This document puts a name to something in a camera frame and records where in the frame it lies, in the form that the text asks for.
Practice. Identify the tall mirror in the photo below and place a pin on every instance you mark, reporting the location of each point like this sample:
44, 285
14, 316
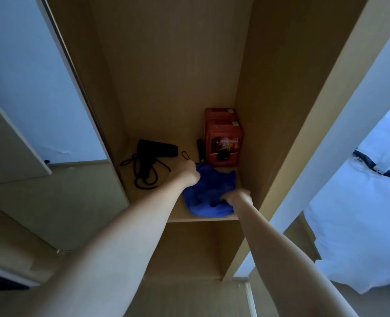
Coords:
33, 62

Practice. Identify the person's left forearm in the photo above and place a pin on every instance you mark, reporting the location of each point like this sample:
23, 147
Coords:
115, 254

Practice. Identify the blue microfibre cloth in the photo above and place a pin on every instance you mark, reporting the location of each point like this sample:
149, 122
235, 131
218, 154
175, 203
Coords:
208, 198

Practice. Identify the light wooden wardrobe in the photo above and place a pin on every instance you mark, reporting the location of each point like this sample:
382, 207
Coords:
181, 62

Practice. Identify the white bed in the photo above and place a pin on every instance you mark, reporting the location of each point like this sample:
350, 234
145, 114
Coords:
360, 221

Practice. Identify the person's right hand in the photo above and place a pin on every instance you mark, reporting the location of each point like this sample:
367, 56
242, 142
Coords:
239, 195

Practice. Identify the person's left hand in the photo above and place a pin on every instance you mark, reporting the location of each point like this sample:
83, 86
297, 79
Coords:
188, 173

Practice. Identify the black framed glass door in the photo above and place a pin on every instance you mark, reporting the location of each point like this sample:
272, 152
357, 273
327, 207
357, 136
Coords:
3, 282

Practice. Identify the person's right forearm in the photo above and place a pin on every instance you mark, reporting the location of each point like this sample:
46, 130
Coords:
287, 267

